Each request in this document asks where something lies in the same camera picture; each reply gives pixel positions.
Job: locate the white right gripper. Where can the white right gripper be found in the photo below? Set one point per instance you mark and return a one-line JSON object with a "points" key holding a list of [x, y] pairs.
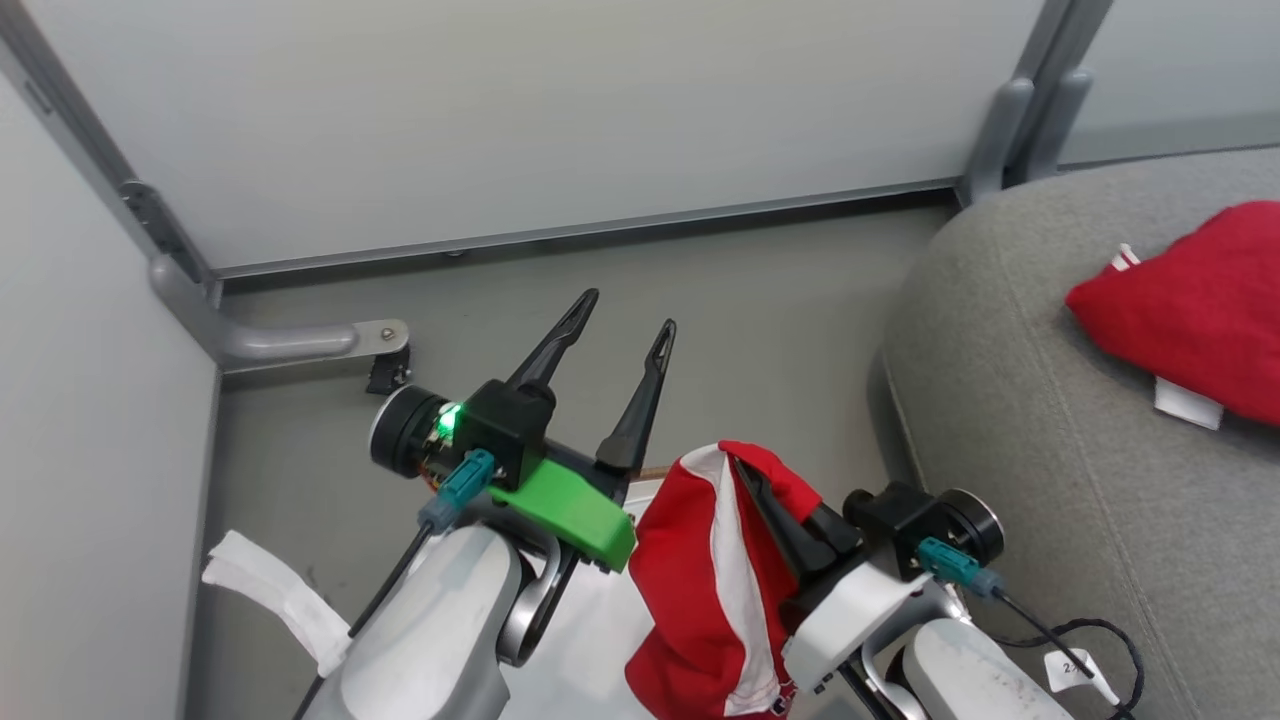
{"points": [[850, 610]]}

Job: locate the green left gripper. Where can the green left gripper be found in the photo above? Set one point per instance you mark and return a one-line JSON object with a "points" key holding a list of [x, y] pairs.
{"points": [[575, 515]]}

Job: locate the red garment with white stripes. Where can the red garment with white stripes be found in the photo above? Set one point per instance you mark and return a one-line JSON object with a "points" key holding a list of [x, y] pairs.
{"points": [[680, 560]]}

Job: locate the plain red garment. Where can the plain red garment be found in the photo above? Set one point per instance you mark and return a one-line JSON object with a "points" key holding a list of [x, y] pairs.
{"points": [[1200, 310]]}

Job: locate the grey fabric sofa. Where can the grey fabric sofa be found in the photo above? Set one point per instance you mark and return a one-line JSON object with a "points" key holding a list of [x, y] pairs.
{"points": [[1000, 400]]}

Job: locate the black caster wheel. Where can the black caster wheel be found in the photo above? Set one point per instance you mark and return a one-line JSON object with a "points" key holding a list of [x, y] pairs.
{"points": [[388, 372]]}

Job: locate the grey partition foot with caster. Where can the grey partition foot with caster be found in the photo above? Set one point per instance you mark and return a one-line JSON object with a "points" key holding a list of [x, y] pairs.
{"points": [[270, 343]]}

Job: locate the grey rounded partition foot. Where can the grey rounded partition foot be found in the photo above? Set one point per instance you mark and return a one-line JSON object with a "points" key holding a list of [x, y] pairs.
{"points": [[995, 140], [1058, 125]]}

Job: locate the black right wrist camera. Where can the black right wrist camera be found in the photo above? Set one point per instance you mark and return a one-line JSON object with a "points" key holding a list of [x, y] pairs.
{"points": [[895, 525]]}

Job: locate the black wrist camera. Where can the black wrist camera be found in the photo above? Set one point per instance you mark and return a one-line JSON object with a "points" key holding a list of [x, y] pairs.
{"points": [[505, 425], [895, 525]]}

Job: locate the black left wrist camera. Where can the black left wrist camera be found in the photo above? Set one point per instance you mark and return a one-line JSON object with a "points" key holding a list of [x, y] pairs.
{"points": [[505, 425]]}

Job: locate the grey partition bottom rail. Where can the grey partition bottom rail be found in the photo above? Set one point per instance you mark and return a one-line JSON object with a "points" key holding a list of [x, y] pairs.
{"points": [[600, 228]]}

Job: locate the grey partition post with bracket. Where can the grey partition post with bracket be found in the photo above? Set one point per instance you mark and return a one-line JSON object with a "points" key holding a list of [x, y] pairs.
{"points": [[90, 140]]}

